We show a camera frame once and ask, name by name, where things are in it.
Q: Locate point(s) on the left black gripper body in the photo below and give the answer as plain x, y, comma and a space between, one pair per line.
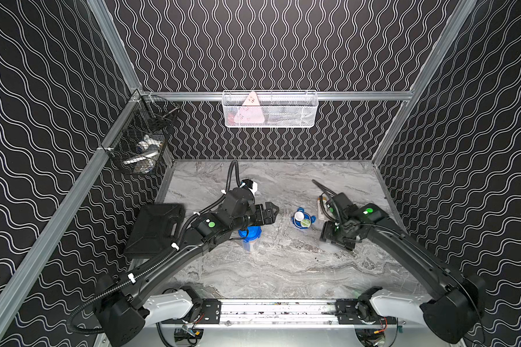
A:
263, 213

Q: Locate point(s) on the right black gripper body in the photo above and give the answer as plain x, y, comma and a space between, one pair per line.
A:
336, 234

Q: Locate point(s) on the white bottle orange cap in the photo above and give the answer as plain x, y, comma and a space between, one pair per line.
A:
321, 202

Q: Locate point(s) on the clear jar blue lid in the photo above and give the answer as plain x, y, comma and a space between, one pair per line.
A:
250, 238

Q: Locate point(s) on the green round floss container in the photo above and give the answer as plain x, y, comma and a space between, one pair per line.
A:
305, 223

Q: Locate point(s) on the white round cap container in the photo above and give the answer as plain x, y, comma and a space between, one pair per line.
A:
299, 216

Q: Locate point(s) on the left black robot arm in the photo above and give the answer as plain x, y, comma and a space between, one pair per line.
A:
118, 307

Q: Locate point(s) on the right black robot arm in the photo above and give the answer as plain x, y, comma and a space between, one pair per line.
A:
453, 303

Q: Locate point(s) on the black plastic carry case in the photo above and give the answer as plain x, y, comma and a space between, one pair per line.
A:
154, 230

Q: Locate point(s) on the pink triangular card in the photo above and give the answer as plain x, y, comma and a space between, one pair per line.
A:
250, 113

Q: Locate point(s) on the white items in black basket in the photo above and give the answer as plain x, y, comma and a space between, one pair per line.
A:
148, 152

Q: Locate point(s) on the white wire wall basket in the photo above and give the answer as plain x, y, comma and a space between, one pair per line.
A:
282, 109

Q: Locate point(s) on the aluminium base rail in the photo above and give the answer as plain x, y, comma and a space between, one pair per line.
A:
179, 309

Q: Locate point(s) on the black wire wall basket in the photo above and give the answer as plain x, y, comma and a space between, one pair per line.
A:
152, 115

